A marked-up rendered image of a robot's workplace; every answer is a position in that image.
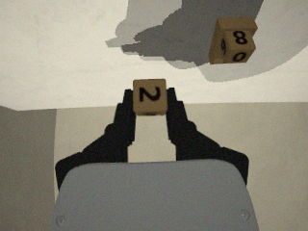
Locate brown wooden digit cube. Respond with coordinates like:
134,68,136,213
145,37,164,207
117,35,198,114
133,79,167,116
219,31,256,64

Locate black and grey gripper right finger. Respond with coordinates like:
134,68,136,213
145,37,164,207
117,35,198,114
166,88,249,185

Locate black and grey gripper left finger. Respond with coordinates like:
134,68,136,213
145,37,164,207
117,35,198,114
55,89,136,190

